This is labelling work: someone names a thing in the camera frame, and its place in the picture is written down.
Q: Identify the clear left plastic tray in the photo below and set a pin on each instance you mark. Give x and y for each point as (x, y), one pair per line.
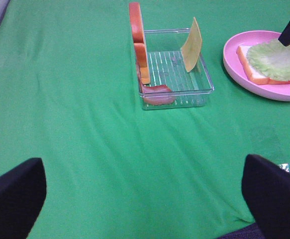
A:
(166, 67)

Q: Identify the toy bread slice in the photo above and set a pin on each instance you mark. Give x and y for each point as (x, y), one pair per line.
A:
(139, 41)
(251, 74)

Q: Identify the green tablecloth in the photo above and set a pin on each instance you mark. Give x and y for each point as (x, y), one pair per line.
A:
(68, 94)

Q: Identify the toy bacon strip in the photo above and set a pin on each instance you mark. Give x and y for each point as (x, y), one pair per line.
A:
(154, 95)

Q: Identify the silver foil scrap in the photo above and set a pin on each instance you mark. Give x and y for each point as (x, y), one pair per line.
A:
(285, 167)

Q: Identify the yellow toy cheese slice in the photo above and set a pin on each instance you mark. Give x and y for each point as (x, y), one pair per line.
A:
(192, 47)

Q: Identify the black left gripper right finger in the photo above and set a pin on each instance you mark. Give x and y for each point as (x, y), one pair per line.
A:
(266, 191)

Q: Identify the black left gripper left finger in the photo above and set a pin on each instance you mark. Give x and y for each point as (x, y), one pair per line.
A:
(23, 191)

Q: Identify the green toy lettuce leaf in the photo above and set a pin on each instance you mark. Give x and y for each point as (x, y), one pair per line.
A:
(270, 59)

